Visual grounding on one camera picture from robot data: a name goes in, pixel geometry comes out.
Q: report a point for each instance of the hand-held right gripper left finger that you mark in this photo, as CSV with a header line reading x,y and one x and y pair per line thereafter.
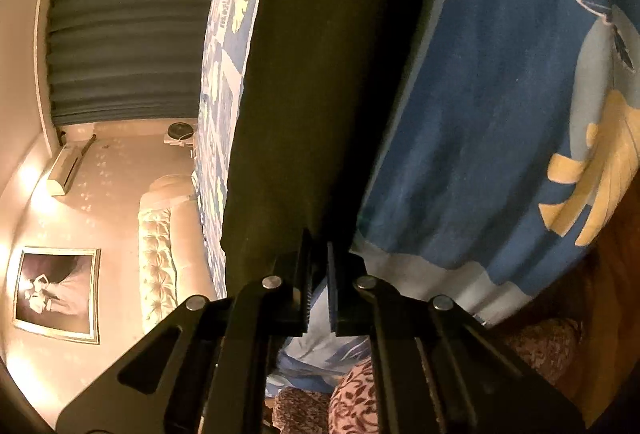
x,y
303,286

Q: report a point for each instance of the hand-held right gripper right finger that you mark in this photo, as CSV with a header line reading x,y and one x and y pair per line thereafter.
x,y
331,289

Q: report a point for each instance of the black pants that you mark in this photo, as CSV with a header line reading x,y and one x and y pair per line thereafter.
x,y
320,79

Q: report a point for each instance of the person's floral patterned clothing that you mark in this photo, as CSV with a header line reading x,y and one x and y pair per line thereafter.
x,y
350,401

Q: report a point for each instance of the cream tufted headboard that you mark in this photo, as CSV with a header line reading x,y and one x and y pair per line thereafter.
x,y
167,244

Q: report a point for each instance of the small round fan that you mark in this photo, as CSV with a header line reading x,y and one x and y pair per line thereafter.
x,y
178,133

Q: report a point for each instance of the blue leaf-print bed sheet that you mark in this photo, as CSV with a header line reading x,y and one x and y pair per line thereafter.
x,y
480,124

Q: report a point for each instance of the framed black and white picture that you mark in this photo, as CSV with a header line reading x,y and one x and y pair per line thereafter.
x,y
57,295

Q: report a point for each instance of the white air conditioner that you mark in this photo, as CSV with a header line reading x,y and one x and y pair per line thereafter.
x,y
66,169

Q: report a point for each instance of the grey pleated curtain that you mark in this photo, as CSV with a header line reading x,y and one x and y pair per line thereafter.
x,y
132,16

